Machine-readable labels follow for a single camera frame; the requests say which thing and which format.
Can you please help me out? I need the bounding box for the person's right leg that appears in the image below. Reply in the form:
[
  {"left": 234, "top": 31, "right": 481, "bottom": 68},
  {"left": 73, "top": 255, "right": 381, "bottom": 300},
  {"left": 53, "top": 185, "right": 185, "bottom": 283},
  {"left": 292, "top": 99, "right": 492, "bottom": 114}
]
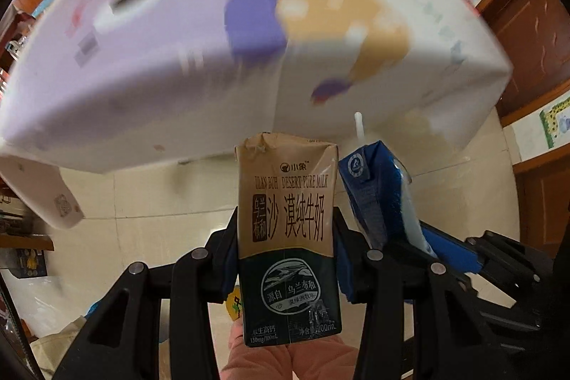
[{"left": 287, "top": 344, "right": 359, "bottom": 380}]

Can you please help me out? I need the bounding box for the brown wooden door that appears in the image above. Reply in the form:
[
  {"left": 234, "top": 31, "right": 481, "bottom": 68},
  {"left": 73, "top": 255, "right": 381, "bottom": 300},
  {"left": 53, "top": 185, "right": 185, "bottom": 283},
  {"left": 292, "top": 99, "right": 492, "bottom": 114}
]
[{"left": 478, "top": 0, "right": 570, "bottom": 118}]

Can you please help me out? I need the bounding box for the person's left leg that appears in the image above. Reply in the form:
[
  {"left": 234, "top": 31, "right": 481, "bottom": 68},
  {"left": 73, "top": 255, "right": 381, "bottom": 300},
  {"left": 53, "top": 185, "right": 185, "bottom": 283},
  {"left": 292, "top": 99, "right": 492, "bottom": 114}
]
[{"left": 228, "top": 311, "right": 290, "bottom": 380}]

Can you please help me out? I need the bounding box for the person's leg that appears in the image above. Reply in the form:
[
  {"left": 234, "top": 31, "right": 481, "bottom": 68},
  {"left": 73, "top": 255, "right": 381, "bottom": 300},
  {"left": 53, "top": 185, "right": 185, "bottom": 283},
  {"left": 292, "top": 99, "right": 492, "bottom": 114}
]
[
  {"left": 287, "top": 344, "right": 359, "bottom": 380},
  {"left": 228, "top": 311, "right": 290, "bottom": 380}
]

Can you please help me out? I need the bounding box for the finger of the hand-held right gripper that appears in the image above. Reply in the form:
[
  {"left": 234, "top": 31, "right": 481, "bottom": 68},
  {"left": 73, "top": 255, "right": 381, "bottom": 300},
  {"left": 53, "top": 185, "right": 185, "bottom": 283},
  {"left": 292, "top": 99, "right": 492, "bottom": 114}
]
[{"left": 421, "top": 224, "right": 484, "bottom": 274}]

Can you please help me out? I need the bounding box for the green wall poster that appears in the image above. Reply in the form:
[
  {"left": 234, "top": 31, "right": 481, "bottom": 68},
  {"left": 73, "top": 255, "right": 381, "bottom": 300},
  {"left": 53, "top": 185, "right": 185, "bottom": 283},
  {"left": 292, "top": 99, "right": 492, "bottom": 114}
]
[{"left": 539, "top": 97, "right": 570, "bottom": 149}]

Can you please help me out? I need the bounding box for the brown green milk carton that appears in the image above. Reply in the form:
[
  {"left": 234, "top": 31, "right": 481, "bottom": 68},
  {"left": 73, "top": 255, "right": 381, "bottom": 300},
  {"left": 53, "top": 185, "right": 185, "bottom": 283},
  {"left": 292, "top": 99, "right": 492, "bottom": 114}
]
[{"left": 235, "top": 132, "right": 343, "bottom": 347}]

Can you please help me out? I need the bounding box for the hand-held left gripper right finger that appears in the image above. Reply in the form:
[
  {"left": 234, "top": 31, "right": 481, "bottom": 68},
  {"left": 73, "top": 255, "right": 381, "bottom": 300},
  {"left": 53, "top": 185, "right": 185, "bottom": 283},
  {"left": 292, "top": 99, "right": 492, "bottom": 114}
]
[{"left": 333, "top": 206, "right": 508, "bottom": 380}]

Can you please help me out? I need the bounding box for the blue white milk carton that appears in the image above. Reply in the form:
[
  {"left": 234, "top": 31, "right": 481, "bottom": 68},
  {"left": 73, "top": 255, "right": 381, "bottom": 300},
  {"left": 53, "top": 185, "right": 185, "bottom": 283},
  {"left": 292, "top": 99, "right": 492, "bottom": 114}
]
[{"left": 337, "top": 113, "right": 439, "bottom": 260}]

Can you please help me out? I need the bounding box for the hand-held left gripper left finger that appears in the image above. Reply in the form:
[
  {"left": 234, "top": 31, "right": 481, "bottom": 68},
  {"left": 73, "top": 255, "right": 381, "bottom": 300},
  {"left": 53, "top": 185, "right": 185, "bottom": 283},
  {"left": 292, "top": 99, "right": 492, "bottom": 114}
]
[{"left": 51, "top": 206, "right": 241, "bottom": 380}]

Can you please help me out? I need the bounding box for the cartoon printed tablecloth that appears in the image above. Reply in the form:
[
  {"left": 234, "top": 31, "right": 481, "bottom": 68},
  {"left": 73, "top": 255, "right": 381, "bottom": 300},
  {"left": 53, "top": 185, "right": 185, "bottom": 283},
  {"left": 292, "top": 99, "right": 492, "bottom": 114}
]
[{"left": 0, "top": 0, "right": 514, "bottom": 229}]

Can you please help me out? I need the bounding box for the beige bag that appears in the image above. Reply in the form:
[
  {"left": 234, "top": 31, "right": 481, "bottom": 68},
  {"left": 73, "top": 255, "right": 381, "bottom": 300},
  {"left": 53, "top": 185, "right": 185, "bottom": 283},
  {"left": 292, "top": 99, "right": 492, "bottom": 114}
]
[{"left": 29, "top": 315, "right": 85, "bottom": 380}]

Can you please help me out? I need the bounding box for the yellow slipper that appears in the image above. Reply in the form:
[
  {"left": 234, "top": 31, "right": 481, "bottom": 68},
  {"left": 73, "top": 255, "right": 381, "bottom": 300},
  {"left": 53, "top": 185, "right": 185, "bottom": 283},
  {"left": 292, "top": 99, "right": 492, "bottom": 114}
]
[{"left": 227, "top": 291, "right": 245, "bottom": 320}]

